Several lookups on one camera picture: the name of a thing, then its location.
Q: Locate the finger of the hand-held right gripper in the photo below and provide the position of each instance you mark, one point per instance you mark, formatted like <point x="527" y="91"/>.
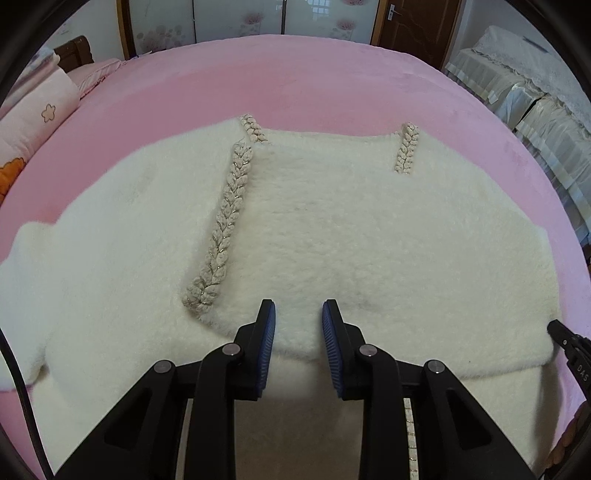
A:
<point x="575" y="355"/>

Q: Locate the floral sliding door wardrobe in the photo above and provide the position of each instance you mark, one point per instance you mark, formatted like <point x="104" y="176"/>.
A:
<point x="231" y="23"/>

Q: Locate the pink bed blanket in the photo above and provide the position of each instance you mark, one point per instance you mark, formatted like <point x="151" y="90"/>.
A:
<point x="323" y="83"/>

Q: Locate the white lace covered furniture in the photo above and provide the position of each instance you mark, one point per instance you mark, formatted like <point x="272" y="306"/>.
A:
<point x="531" y="92"/>

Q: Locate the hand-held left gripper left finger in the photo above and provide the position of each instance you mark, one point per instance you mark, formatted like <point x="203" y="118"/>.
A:
<point x="268" y="341"/>

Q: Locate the pink flower print pillow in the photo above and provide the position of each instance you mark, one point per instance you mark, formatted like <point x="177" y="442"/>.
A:
<point x="41" y="115"/>

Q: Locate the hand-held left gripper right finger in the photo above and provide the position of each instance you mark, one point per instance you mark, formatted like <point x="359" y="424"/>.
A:
<point x="330" y="350"/>

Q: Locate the pink ruffled pillow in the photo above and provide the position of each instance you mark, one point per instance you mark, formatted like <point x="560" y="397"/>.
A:
<point x="94" y="74"/>

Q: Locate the folded pastel quilt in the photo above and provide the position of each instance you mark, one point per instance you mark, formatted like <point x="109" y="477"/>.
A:
<point x="44" y="60"/>

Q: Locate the white fluffy sweater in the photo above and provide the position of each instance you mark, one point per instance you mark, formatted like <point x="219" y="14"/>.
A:
<point x="323" y="230"/>

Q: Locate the brown wooden door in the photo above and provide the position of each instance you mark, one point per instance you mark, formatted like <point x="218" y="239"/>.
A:
<point x="425" y="27"/>

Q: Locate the dark wooden headboard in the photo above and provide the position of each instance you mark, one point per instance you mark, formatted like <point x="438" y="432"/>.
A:
<point x="74" y="53"/>

